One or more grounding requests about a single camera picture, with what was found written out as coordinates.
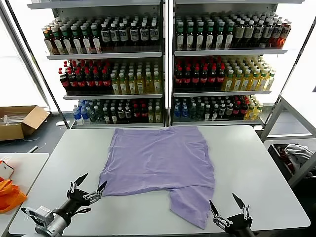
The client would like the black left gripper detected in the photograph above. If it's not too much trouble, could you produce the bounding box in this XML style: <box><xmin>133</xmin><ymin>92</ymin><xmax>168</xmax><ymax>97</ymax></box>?
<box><xmin>53</xmin><ymin>173</ymin><xmax>108</xmax><ymax>224</ymax></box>

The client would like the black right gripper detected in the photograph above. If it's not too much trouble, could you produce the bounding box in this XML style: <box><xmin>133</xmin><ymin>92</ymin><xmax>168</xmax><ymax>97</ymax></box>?
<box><xmin>209</xmin><ymin>193</ymin><xmax>255</xmax><ymax>237</ymax></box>

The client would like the purple t-shirt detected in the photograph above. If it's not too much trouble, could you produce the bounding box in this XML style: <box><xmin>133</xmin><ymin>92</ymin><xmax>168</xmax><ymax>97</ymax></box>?
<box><xmin>98</xmin><ymin>126</ymin><xmax>215</xmax><ymax>230</ymax></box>

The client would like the black storage bin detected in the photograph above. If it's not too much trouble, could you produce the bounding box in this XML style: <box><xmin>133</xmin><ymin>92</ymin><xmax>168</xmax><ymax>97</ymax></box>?
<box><xmin>268</xmin><ymin>143</ymin><xmax>316</xmax><ymax>177</ymax></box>

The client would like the red cloth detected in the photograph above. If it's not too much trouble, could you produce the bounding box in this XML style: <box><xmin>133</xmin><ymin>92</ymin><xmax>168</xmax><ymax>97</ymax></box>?
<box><xmin>276</xmin><ymin>146</ymin><xmax>297</xmax><ymax>175</ymax></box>

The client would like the orange cloth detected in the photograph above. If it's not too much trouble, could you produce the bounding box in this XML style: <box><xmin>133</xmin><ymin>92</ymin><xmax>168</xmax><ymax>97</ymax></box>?
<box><xmin>0</xmin><ymin>177</ymin><xmax>27</xmax><ymax>214</ymax></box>

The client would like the small white orange box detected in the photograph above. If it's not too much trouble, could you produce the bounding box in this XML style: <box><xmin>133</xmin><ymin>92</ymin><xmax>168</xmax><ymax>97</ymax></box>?
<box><xmin>0</xmin><ymin>159</ymin><xmax>14</xmax><ymax>179</ymax></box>

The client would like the open cardboard box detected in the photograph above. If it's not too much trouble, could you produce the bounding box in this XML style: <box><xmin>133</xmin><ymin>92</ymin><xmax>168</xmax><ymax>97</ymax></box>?
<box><xmin>0</xmin><ymin>105</ymin><xmax>51</xmax><ymax>141</ymax></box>

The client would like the grey white cloth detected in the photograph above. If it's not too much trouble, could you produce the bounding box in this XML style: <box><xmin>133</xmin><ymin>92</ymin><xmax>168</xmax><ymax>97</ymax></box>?
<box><xmin>283</xmin><ymin>143</ymin><xmax>314</xmax><ymax>171</ymax></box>

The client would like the yellow drink bottle white cap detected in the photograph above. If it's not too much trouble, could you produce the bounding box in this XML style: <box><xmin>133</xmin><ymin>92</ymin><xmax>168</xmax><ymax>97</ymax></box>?
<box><xmin>153</xmin><ymin>71</ymin><xmax>162</xmax><ymax>94</ymax></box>
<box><xmin>145</xmin><ymin>71</ymin><xmax>155</xmax><ymax>94</ymax></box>
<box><xmin>250</xmin><ymin>69</ymin><xmax>261</xmax><ymax>91</ymax></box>
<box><xmin>127</xmin><ymin>72</ymin><xmax>137</xmax><ymax>95</ymax></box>
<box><xmin>245</xmin><ymin>102</ymin><xmax>255</xmax><ymax>120</ymax></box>
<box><xmin>119</xmin><ymin>72</ymin><xmax>129</xmax><ymax>95</ymax></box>
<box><xmin>259</xmin><ymin>69</ymin><xmax>270</xmax><ymax>91</ymax></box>
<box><xmin>136</xmin><ymin>71</ymin><xmax>146</xmax><ymax>95</ymax></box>
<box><xmin>253</xmin><ymin>103</ymin><xmax>264</xmax><ymax>119</ymax></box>
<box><xmin>241</xmin><ymin>69</ymin><xmax>252</xmax><ymax>91</ymax></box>
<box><xmin>111</xmin><ymin>73</ymin><xmax>121</xmax><ymax>95</ymax></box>
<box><xmin>233</xmin><ymin>69</ymin><xmax>243</xmax><ymax>91</ymax></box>
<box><xmin>266</xmin><ymin>70</ymin><xmax>277</xmax><ymax>90</ymax></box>
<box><xmin>222</xmin><ymin>70</ymin><xmax>235</xmax><ymax>91</ymax></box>

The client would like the red cap cola bottle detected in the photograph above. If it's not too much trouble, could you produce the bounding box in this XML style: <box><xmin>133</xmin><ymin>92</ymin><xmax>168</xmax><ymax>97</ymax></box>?
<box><xmin>209</xmin><ymin>65</ymin><xmax>218</xmax><ymax>90</ymax></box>
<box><xmin>58</xmin><ymin>70</ymin><xmax>71</xmax><ymax>93</ymax></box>
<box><xmin>68</xmin><ymin>69</ymin><xmax>79</xmax><ymax>93</ymax></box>
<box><xmin>85</xmin><ymin>69</ymin><xmax>96</xmax><ymax>93</ymax></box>
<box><xmin>200</xmin><ymin>66</ymin><xmax>210</xmax><ymax>90</ymax></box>
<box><xmin>217</xmin><ymin>65</ymin><xmax>226</xmax><ymax>90</ymax></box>
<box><xmin>174</xmin><ymin>67</ymin><xmax>185</xmax><ymax>91</ymax></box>
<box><xmin>102</xmin><ymin>69</ymin><xmax>113</xmax><ymax>93</ymax></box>
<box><xmin>77</xmin><ymin>69</ymin><xmax>87</xmax><ymax>93</ymax></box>
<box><xmin>192</xmin><ymin>66</ymin><xmax>201</xmax><ymax>91</ymax></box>
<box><xmin>183</xmin><ymin>66</ymin><xmax>193</xmax><ymax>91</ymax></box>
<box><xmin>94</xmin><ymin>69</ymin><xmax>104</xmax><ymax>93</ymax></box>

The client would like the grey metal shelf unit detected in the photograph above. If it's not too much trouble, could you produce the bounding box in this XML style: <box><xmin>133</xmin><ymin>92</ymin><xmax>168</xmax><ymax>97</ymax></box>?
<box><xmin>167</xmin><ymin>0</ymin><xmax>306</xmax><ymax>128</ymax></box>
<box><xmin>26</xmin><ymin>0</ymin><xmax>166</xmax><ymax>129</ymax></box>

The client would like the brown tea bottle white label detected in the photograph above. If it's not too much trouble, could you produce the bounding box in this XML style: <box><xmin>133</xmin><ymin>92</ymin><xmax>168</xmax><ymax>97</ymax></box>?
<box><xmin>61</xmin><ymin>25</ymin><xmax>73</xmax><ymax>55</ymax></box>
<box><xmin>71</xmin><ymin>24</ymin><xmax>82</xmax><ymax>54</ymax></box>
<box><xmin>215</xmin><ymin>21</ymin><xmax>226</xmax><ymax>50</ymax></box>
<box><xmin>175</xmin><ymin>21</ymin><xmax>186</xmax><ymax>50</ymax></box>
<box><xmin>81</xmin><ymin>24</ymin><xmax>93</xmax><ymax>54</ymax></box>
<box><xmin>185</xmin><ymin>21</ymin><xmax>196</xmax><ymax>50</ymax></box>
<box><xmin>195</xmin><ymin>21</ymin><xmax>206</xmax><ymax>50</ymax></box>
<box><xmin>205</xmin><ymin>21</ymin><xmax>216</xmax><ymax>50</ymax></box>
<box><xmin>43</xmin><ymin>27</ymin><xmax>54</xmax><ymax>55</ymax></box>
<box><xmin>91</xmin><ymin>23</ymin><xmax>102</xmax><ymax>53</ymax></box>
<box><xmin>52</xmin><ymin>26</ymin><xmax>63</xmax><ymax>55</ymax></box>
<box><xmin>225</xmin><ymin>21</ymin><xmax>236</xmax><ymax>50</ymax></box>

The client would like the dark bottle blue white label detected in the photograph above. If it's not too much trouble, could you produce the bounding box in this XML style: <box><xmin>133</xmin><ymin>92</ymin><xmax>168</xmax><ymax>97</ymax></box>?
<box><xmin>254</xmin><ymin>20</ymin><xmax>265</xmax><ymax>48</ymax></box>
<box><xmin>263</xmin><ymin>20</ymin><xmax>275</xmax><ymax>48</ymax></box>
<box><xmin>129</xmin><ymin>22</ymin><xmax>140</xmax><ymax>48</ymax></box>
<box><xmin>118</xmin><ymin>22</ymin><xmax>129</xmax><ymax>49</ymax></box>
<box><xmin>110</xmin><ymin>22</ymin><xmax>120</xmax><ymax>49</ymax></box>
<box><xmin>100</xmin><ymin>22</ymin><xmax>111</xmax><ymax>50</ymax></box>
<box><xmin>140</xmin><ymin>21</ymin><xmax>150</xmax><ymax>48</ymax></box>
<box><xmin>149</xmin><ymin>21</ymin><xmax>159</xmax><ymax>47</ymax></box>

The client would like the dark bottle beige label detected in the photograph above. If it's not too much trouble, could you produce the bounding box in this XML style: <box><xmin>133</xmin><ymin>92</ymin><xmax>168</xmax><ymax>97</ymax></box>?
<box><xmin>245</xmin><ymin>20</ymin><xmax>255</xmax><ymax>48</ymax></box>
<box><xmin>234</xmin><ymin>21</ymin><xmax>246</xmax><ymax>49</ymax></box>

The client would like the red drink bottle white label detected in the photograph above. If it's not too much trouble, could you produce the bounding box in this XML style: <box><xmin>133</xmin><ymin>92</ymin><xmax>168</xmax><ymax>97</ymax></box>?
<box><xmin>281</xmin><ymin>19</ymin><xmax>292</xmax><ymax>47</ymax></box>
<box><xmin>271</xmin><ymin>20</ymin><xmax>283</xmax><ymax>48</ymax></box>

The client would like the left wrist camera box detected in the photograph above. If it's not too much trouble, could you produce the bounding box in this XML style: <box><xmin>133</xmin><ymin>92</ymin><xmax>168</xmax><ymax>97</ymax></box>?
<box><xmin>21</xmin><ymin>206</ymin><xmax>54</xmax><ymax>223</ymax></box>

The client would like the grey metal frame stand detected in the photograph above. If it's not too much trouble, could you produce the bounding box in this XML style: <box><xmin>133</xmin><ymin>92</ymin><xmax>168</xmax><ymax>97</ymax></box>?
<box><xmin>260</xmin><ymin>93</ymin><xmax>316</xmax><ymax>187</ymax></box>

